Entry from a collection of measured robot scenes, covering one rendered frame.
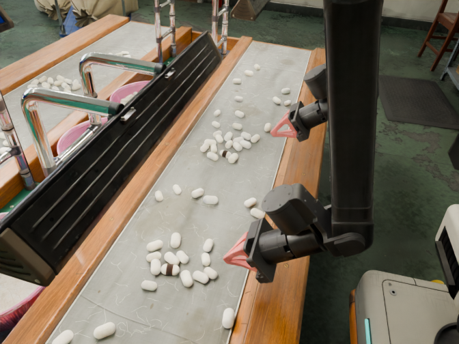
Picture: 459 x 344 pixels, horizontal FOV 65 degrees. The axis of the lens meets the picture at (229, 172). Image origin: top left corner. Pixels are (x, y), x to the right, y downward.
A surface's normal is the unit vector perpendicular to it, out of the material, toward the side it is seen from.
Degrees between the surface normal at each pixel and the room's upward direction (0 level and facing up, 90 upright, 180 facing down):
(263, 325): 0
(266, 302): 0
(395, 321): 0
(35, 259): 58
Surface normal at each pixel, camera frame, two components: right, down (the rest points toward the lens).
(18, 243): 0.85, -0.22
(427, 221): 0.07, -0.77
